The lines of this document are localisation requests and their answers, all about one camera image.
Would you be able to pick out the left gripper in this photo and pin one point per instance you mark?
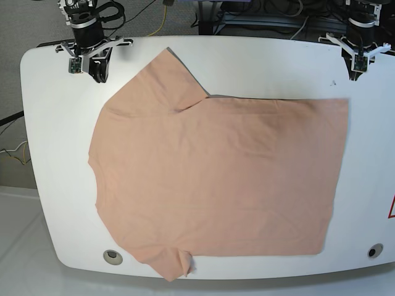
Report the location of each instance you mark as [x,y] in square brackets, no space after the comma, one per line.
[356,41]

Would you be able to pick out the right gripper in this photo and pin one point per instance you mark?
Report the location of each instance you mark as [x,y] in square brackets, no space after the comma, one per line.
[90,43]

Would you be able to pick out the peach orange T-shirt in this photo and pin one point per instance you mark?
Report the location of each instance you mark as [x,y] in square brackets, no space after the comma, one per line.
[181,174]

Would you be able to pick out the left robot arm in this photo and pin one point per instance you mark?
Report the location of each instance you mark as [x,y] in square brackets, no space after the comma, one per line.
[364,14]

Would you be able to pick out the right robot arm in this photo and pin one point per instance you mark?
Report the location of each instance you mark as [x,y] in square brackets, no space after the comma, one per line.
[81,14]

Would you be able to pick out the black bar at left edge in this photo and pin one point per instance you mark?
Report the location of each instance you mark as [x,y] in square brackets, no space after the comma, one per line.
[11,118]

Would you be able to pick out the red triangle warning sticker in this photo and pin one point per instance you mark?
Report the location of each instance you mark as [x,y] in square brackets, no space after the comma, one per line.
[392,212]

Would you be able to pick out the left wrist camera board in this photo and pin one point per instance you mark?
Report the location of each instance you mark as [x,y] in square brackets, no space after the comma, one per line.
[360,63]

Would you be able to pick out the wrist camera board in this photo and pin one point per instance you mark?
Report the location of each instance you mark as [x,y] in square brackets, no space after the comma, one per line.
[75,65]
[360,63]

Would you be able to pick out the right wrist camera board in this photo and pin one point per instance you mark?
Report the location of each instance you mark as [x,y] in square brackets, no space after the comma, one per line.
[75,65]

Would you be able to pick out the aluminium frame rack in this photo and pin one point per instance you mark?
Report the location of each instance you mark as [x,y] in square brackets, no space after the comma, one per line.
[289,19]

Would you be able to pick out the right table cable grommet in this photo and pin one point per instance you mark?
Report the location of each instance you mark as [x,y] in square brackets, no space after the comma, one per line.
[375,250]

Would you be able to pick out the table cable grommet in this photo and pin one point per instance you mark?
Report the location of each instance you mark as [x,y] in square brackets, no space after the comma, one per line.
[375,250]
[112,257]

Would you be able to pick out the left table cable grommet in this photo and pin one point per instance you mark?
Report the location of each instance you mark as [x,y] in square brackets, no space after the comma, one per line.
[112,257]

